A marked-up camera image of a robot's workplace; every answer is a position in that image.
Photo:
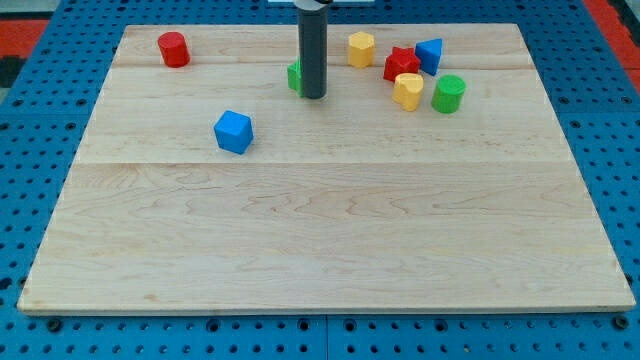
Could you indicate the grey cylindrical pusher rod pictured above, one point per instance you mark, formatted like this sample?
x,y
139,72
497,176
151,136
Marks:
x,y
312,33

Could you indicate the red star block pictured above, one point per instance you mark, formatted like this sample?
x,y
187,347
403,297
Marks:
x,y
401,60

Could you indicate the yellow heart block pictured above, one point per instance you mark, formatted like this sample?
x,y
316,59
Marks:
x,y
408,89

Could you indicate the yellow hexagon block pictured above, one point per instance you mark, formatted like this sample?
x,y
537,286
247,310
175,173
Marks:
x,y
361,49

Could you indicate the green block behind rod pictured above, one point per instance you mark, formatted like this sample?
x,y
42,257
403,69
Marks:
x,y
294,78

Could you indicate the blue triangle block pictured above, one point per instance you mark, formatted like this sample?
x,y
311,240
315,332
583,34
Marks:
x,y
429,52

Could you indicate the blue cube block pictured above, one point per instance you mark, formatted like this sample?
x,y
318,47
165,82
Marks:
x,y
233,132

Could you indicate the red cylinder block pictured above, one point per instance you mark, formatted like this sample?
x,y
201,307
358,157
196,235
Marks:
x,y
173,49

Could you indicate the green cylinder block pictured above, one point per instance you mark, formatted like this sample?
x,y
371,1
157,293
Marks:
x,y
448,94

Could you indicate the light wooden board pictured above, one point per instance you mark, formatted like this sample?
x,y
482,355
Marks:
x,y
344,205

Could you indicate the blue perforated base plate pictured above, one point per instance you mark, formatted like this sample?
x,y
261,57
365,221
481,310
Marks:
x,y
47,109

